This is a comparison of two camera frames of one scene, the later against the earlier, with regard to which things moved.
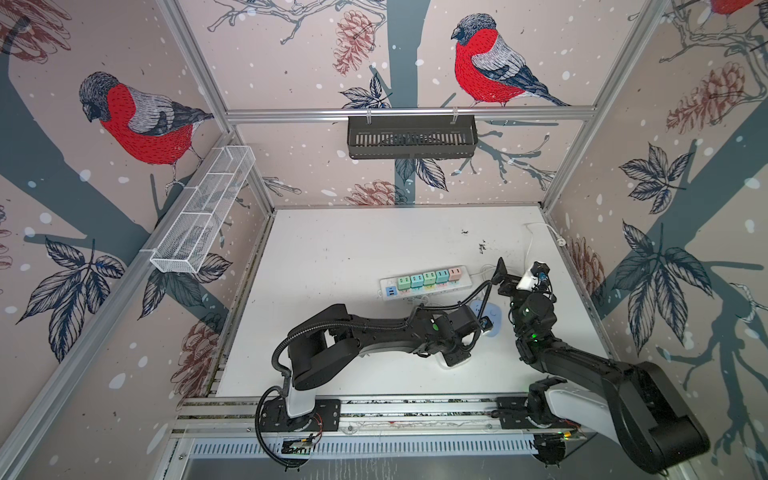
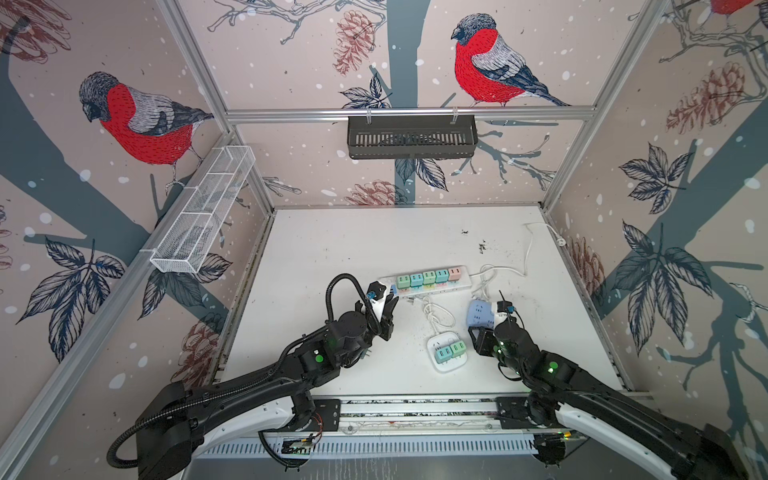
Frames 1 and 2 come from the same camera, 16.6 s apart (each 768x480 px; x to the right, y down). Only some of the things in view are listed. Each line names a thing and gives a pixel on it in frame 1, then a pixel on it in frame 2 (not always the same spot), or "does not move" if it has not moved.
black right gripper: (503, 277) to (479, 342)
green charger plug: (429, 278) does not move
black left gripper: (463, 355) to (387, 318)
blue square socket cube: (492, 312) does not move
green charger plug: (404, 283) does not move
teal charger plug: (442, 276) does not move
